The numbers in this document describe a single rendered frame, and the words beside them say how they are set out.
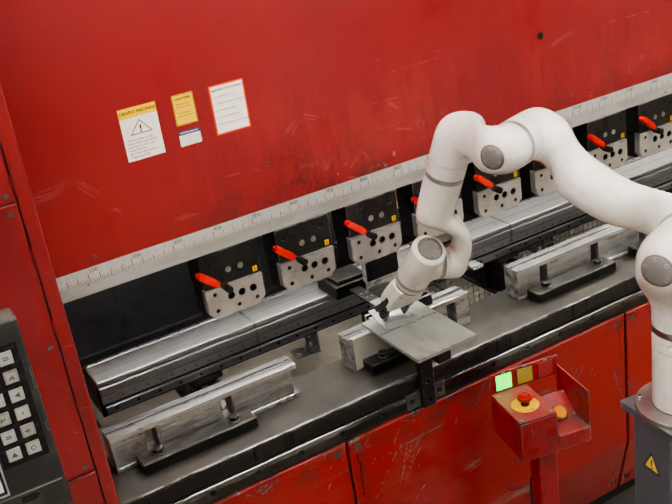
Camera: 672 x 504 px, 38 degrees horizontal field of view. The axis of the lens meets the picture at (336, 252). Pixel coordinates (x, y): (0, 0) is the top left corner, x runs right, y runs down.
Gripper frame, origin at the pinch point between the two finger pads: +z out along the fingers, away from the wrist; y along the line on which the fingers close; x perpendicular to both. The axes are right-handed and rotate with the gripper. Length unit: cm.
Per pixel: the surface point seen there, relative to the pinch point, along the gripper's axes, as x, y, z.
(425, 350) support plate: 16.4, 3.9, -10.9
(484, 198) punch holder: -14.6, -33.2, -14.9
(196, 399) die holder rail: 0, 56, 7
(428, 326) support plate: 9.3, -3.7, -4.8
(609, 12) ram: -41, -81, -45
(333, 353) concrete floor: -52, -56, 179
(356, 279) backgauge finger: -17.9, -2.8, 15.4
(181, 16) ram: -57, 41, -64
